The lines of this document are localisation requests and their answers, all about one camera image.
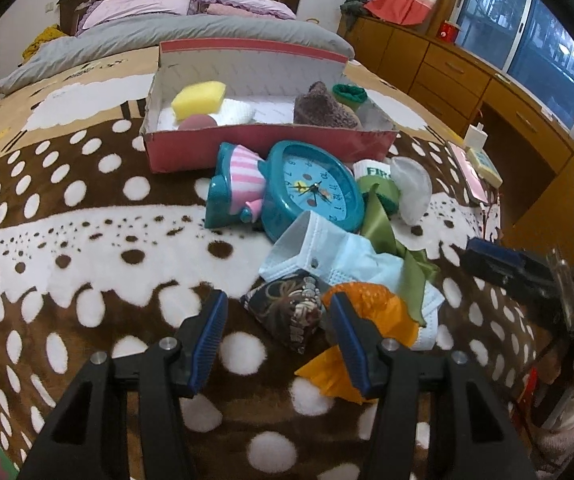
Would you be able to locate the pink round sponge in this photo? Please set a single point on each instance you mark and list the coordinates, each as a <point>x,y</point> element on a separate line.
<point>198,122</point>

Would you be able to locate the white charger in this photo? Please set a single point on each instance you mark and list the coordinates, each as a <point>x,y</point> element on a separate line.
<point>474,136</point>

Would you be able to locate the pink pillow with purple ruffle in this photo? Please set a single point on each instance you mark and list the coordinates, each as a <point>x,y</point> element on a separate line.
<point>247,2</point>

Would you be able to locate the teal alarm clock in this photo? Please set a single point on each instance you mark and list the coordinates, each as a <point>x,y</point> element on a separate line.
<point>312,185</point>

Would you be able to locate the light blue face mask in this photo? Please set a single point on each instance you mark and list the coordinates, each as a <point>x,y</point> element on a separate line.
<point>317,240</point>

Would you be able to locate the plain pink pillow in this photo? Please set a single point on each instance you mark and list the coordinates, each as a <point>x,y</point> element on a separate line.
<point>137,5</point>

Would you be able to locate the yellow sponge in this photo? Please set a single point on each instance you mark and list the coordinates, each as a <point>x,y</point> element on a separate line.
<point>199,100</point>

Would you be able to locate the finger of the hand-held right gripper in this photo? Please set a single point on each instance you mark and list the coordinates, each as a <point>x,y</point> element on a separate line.
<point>507,277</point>
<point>492,249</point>

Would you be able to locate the white waffle towel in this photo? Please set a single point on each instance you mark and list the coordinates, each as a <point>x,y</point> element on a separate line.
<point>234,110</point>

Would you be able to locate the white yellow-lined face mask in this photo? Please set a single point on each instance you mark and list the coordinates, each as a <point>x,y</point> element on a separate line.
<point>429,320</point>

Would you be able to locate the grey duvet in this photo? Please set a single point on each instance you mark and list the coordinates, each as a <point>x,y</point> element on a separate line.
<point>167,40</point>

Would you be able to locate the olive green ribbon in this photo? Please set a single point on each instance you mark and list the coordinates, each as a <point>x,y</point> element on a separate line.
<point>382,230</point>

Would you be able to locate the pink phone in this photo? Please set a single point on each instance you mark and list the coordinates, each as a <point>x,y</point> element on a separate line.
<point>469,175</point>

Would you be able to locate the green sock with white band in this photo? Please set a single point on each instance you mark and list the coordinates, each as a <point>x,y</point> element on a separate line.
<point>372,170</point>

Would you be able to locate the teal pink striped toy figure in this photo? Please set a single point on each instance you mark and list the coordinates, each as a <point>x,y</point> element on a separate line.
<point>239,180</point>

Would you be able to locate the window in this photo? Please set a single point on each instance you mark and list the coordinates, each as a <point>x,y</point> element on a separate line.
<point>527,35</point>

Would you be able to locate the yellow cloth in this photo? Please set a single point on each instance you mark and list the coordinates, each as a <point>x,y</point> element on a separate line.
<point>44,42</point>

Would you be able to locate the brown spotted printed blanket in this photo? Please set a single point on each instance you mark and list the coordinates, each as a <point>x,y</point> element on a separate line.
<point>92,240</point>

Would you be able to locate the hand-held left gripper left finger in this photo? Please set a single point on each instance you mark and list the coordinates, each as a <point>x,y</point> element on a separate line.
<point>207,340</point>

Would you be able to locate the orange plastic bag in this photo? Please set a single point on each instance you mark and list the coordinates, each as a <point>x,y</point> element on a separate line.
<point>367,300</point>

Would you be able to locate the red cup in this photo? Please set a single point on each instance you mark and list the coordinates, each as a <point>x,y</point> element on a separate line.
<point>448,31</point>

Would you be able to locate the wooden desk cabinet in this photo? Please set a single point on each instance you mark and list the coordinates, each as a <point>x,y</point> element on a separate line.
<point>447,75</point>

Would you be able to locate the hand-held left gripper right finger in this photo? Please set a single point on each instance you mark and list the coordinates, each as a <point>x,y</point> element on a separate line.
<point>349,345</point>

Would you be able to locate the pink cardboard box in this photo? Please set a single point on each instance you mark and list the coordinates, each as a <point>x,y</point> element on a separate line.
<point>267,145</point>

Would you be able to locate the dark patterned beanbag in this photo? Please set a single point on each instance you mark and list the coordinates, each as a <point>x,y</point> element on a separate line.
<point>282,310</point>

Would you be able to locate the small cream teal box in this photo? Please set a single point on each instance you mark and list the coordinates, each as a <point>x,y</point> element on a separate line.
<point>484,167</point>

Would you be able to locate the dark green sock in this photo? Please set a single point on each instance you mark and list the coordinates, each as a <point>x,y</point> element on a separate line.
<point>349,94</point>

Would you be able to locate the dark clothes pile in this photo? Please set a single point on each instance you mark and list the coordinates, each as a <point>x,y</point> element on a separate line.
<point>359,5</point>

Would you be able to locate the brown knitted item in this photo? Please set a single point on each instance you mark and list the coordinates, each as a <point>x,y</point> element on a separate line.
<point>324,110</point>

